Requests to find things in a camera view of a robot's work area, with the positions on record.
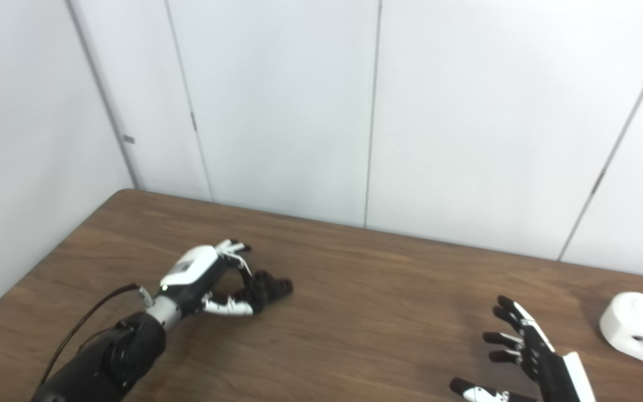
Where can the grey vertical wall trim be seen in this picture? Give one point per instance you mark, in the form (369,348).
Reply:
(104,95)

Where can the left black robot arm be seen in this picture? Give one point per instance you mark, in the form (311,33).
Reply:
(109,357)

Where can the black flanged holder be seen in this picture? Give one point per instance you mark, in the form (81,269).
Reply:
(271,287)

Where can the round white plastic piece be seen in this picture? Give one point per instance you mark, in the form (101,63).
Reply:
(625,329)

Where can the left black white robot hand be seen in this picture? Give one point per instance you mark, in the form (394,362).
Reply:
(193,273)

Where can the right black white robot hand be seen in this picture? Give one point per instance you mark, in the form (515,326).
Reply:
(556,374)

